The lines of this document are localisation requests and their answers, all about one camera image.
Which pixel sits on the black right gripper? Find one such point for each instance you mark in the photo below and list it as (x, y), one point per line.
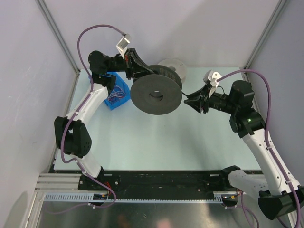
(199, 104)

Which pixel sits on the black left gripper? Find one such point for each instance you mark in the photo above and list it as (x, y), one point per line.
(135, 67)

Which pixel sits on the black filament spool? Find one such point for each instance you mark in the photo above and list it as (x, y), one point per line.
(157, 93)

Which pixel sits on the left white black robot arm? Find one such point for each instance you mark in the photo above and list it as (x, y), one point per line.
(72, 137)

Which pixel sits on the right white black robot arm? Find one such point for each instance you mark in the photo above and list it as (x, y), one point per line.
(280, 192)

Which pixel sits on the blue plastic bin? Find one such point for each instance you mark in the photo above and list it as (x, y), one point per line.
(119, 95)

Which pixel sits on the white perforated filament spool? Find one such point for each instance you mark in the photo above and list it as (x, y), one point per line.
(177, 66)

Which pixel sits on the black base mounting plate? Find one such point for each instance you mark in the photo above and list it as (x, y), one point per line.
(166, 185)

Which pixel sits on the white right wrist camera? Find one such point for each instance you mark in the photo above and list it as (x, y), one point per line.
(211, 79)

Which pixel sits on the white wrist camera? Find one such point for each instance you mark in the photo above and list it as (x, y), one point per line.
(211, 79)
(123, 43)

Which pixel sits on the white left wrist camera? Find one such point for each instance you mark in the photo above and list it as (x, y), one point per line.
(123, 43)

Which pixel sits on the aluminium frame post left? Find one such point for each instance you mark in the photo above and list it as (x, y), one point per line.
(46, 13)

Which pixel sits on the aluminium frame post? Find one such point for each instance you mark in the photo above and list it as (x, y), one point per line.
(46, 13)
(278, 11)

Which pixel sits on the aluminium frame post right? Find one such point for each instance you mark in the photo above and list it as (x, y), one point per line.
(278, 11)

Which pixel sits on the grey slotted cable duct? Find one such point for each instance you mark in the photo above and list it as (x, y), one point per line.
(216, 197)

